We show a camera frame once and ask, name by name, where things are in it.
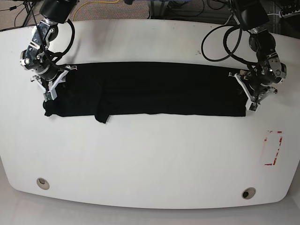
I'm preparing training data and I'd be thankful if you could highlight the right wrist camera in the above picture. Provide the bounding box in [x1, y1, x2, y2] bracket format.
[43, 90, 57, 102]

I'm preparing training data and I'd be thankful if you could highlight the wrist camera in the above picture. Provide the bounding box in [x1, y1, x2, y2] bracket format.
[246, 100, 260, 112]
[43, 90, 57, 102]

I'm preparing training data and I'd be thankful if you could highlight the white power strip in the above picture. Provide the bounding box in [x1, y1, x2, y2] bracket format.
[279, 5, 300, 18]

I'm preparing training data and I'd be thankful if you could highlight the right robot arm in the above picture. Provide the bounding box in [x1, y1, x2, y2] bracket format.
[20, 0, 78, 99]

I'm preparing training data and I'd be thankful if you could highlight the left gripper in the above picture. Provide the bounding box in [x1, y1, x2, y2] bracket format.
[229, 70, 278, 105]

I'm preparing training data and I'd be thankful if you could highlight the yellow cable on floor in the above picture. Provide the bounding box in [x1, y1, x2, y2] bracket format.
[72, 0, 122, 22]

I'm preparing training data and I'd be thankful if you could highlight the black tripod stand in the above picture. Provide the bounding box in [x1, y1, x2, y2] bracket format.
[22, 0, 37, 27]

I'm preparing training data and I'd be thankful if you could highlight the black graphic t-shirt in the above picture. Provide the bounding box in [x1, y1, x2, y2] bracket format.
[43, 62, 248, 123]

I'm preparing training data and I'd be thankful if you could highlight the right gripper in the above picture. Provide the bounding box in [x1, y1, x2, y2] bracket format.
[30, 65, 77, 94]

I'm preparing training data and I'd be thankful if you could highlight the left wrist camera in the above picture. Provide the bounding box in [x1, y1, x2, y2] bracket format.
[246, 100, 260, 112]

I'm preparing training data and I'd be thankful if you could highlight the table grommet hole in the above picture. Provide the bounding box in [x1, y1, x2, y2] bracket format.
[37, 178, 50, 190]
[241, 187, 256, 200]

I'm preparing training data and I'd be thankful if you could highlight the right table grommet hole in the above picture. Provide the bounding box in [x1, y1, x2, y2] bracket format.
[241, 187, 256, 200]

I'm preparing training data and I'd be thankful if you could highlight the red tape rectangle marking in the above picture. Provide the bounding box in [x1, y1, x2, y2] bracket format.
[261, 130, 284, 166]

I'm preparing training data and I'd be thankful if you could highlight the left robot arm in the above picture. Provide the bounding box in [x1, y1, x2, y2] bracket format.
[229, 0, 286, 112]

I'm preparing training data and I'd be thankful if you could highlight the left table grommet hole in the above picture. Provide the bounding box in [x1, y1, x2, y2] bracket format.
[37, 178, 50, 190]

